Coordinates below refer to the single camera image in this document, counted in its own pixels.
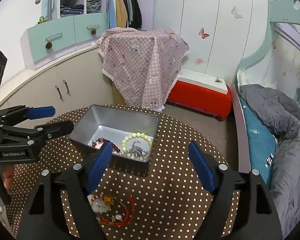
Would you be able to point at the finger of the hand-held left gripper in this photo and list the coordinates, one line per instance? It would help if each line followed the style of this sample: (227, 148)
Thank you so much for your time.
(42, 111)
(57, 128)

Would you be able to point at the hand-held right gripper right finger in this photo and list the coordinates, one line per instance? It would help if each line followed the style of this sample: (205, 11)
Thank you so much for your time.
(202, 165)

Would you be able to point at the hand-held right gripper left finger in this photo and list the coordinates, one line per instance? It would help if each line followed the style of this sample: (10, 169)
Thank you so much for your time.
(100, 165)

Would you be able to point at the grey metal box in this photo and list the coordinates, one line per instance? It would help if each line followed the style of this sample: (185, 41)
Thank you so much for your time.
(110, 120)

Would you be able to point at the person's left hand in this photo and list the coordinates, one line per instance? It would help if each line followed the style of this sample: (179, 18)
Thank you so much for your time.
(9, 177)

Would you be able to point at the beige cabinet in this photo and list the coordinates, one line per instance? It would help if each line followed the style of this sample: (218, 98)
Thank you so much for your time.
(40, 85)

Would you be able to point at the brown polka dot tablecloth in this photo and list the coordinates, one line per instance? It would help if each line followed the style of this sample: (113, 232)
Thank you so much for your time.
(160, 205)

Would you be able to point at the teal bed sheet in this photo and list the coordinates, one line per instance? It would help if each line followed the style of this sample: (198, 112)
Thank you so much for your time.
(260, 140)

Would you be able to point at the pine cone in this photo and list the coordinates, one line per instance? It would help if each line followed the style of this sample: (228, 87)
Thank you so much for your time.
(93, 31)
(49, 45)

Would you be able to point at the red storage box white lid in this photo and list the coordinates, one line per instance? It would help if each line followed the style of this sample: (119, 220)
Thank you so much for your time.
(200, 97)

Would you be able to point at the mint drawer unit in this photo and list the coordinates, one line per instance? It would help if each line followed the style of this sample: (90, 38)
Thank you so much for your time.
(62, 37)

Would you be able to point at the grey duvet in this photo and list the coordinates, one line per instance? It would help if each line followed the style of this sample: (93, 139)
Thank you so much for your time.
(287, 130)

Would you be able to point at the white pillow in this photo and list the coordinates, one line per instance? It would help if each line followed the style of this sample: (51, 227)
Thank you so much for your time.
(252, 80)

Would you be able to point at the pale pink butterfly sticker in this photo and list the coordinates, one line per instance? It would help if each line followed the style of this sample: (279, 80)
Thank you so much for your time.
(199, 61)

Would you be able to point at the folded dark jeans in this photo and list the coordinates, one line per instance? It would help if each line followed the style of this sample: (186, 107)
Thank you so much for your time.
(71, 11)

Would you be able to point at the pink checked bear cloth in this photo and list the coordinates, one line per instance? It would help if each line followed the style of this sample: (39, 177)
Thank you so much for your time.
(142, 65)

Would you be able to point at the folded light jeans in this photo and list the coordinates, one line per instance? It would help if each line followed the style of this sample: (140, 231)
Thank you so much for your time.
(93, 5)

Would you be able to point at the small butterfly sticker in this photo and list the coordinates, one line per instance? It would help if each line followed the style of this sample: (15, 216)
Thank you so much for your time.
(285, 73)

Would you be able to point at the light blue hanging shirt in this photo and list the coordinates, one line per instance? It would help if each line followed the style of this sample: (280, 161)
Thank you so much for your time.
(112, 7)

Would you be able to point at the yellow hanging coat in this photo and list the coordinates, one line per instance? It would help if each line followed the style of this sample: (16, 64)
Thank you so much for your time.
(121, 7)

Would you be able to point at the dark green hanging garment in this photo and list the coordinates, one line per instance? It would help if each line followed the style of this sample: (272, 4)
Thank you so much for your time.
(129, 5)

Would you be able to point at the white wardrobe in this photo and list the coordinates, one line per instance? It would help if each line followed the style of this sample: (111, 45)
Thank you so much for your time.
(215, 10)

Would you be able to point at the beige butterfly sticker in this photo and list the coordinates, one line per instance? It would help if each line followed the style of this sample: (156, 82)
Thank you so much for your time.
(236, 13)

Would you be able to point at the mint bunk bed frame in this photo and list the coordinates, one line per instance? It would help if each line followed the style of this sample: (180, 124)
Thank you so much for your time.
(267, 42)

